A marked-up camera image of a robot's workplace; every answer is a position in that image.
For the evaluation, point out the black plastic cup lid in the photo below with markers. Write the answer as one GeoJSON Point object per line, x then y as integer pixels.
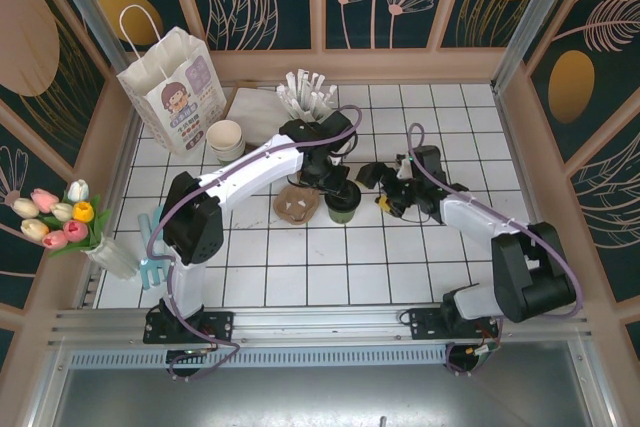
{"type": "Point", "coordinates": [347, 199]}

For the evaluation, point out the green paper coffee cup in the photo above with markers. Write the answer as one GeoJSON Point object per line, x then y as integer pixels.
{"type": "Point", "coordinates": [342, 217]}

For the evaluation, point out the brown cardboard cup carrier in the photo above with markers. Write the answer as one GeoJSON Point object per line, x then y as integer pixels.
{"type": "Point", "coordinates": [300, 217]}

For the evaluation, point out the white paper sheet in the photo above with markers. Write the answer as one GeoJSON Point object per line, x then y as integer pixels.
{"type": "Point", "coordinates": [260, 112]}

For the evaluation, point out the white printed paper bag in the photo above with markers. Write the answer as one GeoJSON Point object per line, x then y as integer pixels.
{"type": "Point", "coordinates": [170, 77]}

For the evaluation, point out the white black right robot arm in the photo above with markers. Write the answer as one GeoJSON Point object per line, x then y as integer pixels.
{"type": "Point", "coordinates": [480, 217]}

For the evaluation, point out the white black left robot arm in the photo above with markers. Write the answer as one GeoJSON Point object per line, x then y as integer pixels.
{"type": "Point", "coordinates": [250, 172]}

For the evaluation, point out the white ribbed vase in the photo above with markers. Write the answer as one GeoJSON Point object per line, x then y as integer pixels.
{"type": "Point", "coordinates": [112, 259]}

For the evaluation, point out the yellow artificial tulip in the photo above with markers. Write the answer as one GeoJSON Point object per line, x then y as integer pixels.
{"type": "Point", "coordinates": [83, 212]}

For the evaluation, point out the white artificial tulip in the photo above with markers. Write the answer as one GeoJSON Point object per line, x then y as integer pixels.
{"type": "Point", "coordinates": [78, 191]}
{"type": "Point", "coordinates": [35, 229]}
{"type": "Point", "coordinates": [62, 212]}
{"type": "Point", "coordinates": [25, 207]}

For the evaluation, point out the pink artificial tulip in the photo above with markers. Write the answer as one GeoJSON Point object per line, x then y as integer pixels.
{"type": "Point", "coordinates": [55, 240]}
{"type": "Point", "coordinates": [45, 200]}

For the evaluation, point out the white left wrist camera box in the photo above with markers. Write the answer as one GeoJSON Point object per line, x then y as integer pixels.
{"type": "Point", "coordinates": [336, 160]}

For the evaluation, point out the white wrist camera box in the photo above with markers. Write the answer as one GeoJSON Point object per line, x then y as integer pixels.
{"type": "Point", "coordinates": [336, 160]}
{"type": "Point", "coordinates": [404, 167]}

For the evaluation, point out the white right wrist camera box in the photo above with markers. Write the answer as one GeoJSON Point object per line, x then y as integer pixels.
{"type": "Point", "coordinates": [404, 167]}

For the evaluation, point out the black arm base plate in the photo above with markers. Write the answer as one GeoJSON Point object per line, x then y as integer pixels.
{"type": "Point", "coordinates": [425, 324]}
{"type": "Point", "coordinates": [220, 327]}

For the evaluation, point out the aluminium mounting rail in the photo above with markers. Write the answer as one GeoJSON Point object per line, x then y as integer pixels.
{"type": "Point", "coordinates": [320, 327]}

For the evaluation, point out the aluminium corner post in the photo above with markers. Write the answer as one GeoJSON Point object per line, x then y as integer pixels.
{"type": "Point", "coordinates": [90, 12]}
{"type": "Point", "coordinates": [537, 17]}

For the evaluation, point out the aluminium frame bar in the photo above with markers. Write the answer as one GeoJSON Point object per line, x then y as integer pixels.
{"type": "Point", "coordinates": [50, 387]}
{"type": "Point", "coordinates": [592, 387]}

